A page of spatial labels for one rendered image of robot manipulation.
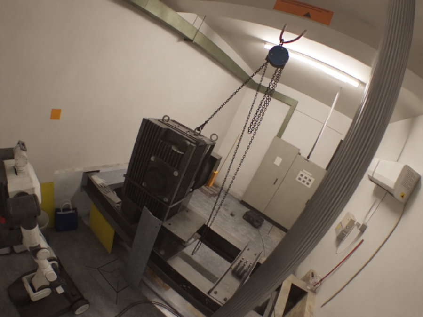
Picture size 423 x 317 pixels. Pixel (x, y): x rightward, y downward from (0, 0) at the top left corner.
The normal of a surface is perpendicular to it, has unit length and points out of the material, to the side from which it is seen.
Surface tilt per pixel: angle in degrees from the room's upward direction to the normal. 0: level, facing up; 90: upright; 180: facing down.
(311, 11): 90
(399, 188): 90
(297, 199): 90
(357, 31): 90
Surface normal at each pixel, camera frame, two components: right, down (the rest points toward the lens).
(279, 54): -0.22, 0.25
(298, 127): -0.48, 0.07
